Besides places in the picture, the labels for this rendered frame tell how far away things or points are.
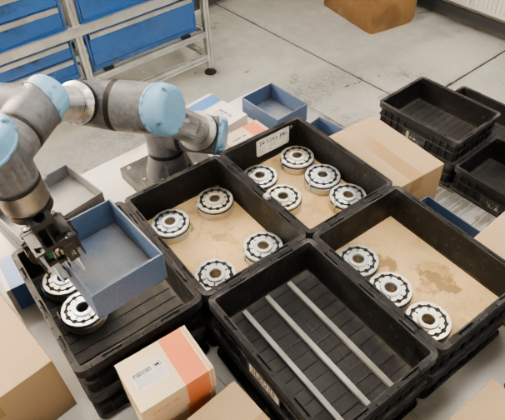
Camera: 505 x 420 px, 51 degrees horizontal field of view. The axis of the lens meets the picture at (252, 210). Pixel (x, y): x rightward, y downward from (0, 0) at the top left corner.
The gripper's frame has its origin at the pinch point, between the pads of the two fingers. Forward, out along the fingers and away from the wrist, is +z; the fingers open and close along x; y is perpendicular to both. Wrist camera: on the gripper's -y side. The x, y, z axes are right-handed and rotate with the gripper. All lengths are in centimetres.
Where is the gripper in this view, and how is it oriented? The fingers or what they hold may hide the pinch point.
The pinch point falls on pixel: (67, 268)
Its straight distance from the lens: 105.7
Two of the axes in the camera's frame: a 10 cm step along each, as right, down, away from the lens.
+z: 1.0, 6.6, 7.4
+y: 6.2, 5.4, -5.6
